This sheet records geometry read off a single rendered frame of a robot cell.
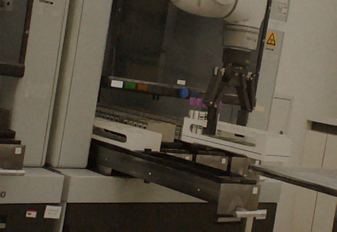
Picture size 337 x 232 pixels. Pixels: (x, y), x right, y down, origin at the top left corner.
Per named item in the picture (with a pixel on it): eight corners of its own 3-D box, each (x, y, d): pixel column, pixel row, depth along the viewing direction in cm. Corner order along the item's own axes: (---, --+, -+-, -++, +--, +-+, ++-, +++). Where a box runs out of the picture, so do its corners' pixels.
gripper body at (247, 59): (237, 48, 184) (231, 85, 185) (260, 52, 190) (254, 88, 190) (216, 45, 190) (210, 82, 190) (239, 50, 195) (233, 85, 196)
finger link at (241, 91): (229, 73, 192) (233, 70, 192) (239, 111, 196) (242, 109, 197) (240, 74, 189) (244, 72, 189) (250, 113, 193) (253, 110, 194)
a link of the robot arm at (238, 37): (266, 30, 189) (263, 53, 189) (241, 29, 196) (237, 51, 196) (242, 25, 183) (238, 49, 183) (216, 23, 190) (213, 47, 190)
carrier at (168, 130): (169, 143, 221) (172, 124, 221) (173, 145, 219) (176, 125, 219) (139, 142, 213) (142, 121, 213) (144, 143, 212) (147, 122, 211)
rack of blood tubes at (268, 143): (179, 139, 196) (183, 116, 196) (206, 141, 203) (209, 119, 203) (262, 160, 174) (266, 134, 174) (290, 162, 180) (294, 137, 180)
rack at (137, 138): (68, 136, 215) (71, 115, 215) (95, 137, 222) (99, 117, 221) (131, 155, 193) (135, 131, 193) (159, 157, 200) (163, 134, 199)
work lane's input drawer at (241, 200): (52, 156, 217) (56, 125, 216) (91, 157, 226) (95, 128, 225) (230, 220, 163) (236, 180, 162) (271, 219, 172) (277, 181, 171)
